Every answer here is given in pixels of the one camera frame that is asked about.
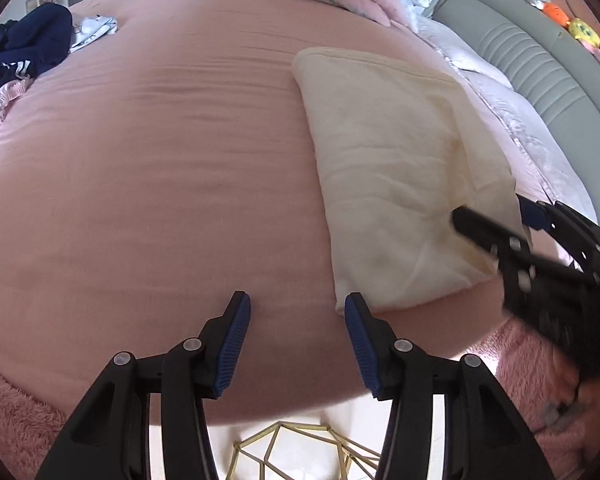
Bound pink satin cloth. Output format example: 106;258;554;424
0;77;33;131

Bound small pale pink pillow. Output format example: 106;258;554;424
415;12;513;88

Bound long pale pink pillow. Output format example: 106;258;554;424
472;72;600;233

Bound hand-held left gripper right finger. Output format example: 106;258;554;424
344;292;556;480

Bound pink fluffy robe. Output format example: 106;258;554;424
0;317;600;480

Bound light printed cloth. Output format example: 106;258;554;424
69;14;118;53

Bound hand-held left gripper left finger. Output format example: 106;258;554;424
35;291;252;480

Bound pink bed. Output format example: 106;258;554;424
0;0;581;428

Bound navy striped clothes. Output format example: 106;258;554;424
0;2;74;103

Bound grey-green padded headboard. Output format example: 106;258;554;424
427;0;600;171

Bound yellow plush toy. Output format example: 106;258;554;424
567;18;600;48

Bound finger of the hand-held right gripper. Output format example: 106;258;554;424
451;204;533;273
517;195;556;233

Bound gold wire basket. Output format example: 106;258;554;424
225;421;383;480

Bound pink and cream shirt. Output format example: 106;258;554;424
292;46;531;316

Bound orange plush toy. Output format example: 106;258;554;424
542;2;568;25

